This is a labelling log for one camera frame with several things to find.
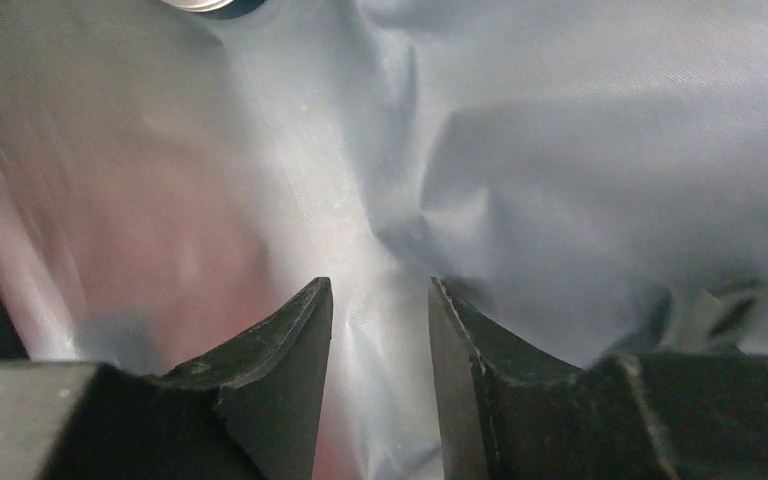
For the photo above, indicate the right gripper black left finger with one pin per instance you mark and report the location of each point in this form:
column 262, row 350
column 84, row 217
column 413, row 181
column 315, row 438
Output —
column 248, row 409

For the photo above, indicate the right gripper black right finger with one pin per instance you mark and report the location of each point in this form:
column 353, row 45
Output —
column 508, row 410

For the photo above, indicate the small round tin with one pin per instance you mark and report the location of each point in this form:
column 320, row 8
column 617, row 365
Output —
column 199, row 6

